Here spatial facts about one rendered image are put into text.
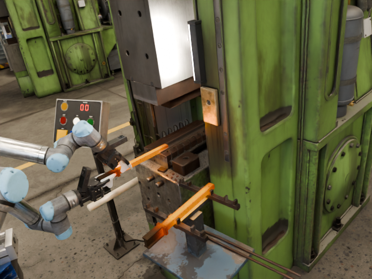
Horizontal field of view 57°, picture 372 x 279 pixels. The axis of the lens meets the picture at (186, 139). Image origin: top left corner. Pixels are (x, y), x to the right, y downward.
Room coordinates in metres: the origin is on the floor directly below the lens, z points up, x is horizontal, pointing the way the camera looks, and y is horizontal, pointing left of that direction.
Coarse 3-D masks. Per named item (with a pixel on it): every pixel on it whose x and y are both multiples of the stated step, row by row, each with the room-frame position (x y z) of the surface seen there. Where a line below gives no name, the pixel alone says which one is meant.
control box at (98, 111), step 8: (56, 104) 2.00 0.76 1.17; (72, 104) 1.95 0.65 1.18; (80, 104) 1.93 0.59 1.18; (88, 104) 1.90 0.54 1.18; (96, 104) 1.88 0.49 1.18; (104, 104) 1.89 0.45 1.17; (56, 112) 1.98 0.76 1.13; (64, 112) 1.95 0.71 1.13; (72, 112) 1.93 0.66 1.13; (80, 112) 1.90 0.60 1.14; (88, 112) 1.88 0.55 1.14; (96, 112) 1.86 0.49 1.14; (104, 112) 1.87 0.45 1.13; (56, 120) 1.95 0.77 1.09; (72, 120) 1.91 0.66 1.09; (80, 120) 1.88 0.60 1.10; (96, 120) 1.84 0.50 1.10; (104, 120) 1.85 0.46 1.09; (56, 128) 1.93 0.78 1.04; (64, 128) 1.90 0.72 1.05; (72, 128) 1.88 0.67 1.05; (96, 128) 1.81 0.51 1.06; (104, 128) 1.84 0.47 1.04; (104, 136) 1.82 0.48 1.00
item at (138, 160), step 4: (164, 144) 1.61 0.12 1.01; (156, 148) 1.57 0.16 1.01; (160, 148) 1.57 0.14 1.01; (164, 148) 1.58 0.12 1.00; (148, 152) 1.54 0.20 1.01; (152, 152) 1.54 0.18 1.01; (156, 152) 1.55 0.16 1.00; (140, 156) 1.51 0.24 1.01; (144, 156) 1.51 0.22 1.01; (148, 156) 1.51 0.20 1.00; (152, 156) 1.53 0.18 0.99; (132, 160) 1.48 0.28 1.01; (136, 160) 1.48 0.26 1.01; (140, 160) 1.48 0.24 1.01; (144, 160) 1.50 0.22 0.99; (132, 164) 1.45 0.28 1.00; (136, 164) 1.46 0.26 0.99; (116, 168) 1.41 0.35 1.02; (120, 168) 1.41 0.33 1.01; (128, 168) 1.43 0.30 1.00; (108, 172) 1.38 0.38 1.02; (112, 172) 1.38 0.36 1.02; (116, 172) 1.39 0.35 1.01; (120, 172) 1.40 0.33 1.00; (100, 176) 1.36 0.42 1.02; (104, 176) 1.35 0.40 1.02; (116, 176) 1.39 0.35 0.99; (100, 180) 1.34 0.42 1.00
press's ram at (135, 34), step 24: (120, 0) 1.62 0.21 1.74; (144, 0) 1.49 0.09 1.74; (168, 0) 1.54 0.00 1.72; (192, 0) 1.63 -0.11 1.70; (120, 24) 1.65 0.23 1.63; (144, 24) 1.51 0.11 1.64; (168, 24) 1.53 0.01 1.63; (120, 48) 1.69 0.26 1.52; (144, 48) 1.53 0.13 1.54; (168, 48) 1.52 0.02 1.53; (144, 72) 1.56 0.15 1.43; (168, 72) 1.50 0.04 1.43; (192, 72) 1.60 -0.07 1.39
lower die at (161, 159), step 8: (184, 128) 1.83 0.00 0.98; (192, 128) 1.79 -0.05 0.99; (168, 136) 1.75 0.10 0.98; (176, 136) 1.72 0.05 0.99; (200, 136) 1.68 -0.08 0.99; (152, 144) 1.68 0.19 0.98; (160, 144) 1.65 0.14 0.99; (176, 144) 1.62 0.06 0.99; (184, 144) 1.61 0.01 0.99; (192, 144) 1.63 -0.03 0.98; (144, 152) 1.66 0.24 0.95; (160, 152) 1.55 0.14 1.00; (168, 152) 1.55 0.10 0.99; (176, 152) 1.55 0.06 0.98; (152, 160) 1.61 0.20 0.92; (160, 160) 1.56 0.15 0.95; (168, 160) 1.51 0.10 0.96; (168, 168) 1.51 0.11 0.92
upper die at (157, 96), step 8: (184, 80) 1.63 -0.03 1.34; (192, 80) 1.66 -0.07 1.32; (136, 88) 1.63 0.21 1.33; (144, 88) 1.57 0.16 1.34; (152, 88) 1.52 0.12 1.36; (160, 88) 1.53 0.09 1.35; (168, 88) 1.56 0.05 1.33; (176, 88) 1.59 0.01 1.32; (184, 88) 1.62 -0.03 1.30; (192, 88) 1.66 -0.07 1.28; (136, 96) 1.64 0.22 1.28; (144, 96) 1.58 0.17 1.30; (152, 96) 1.53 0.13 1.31; (160, 96) 1.52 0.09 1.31; (168, 96) 1.55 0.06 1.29; (176, 96) 1.58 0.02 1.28; (160, 104) 1.52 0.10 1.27
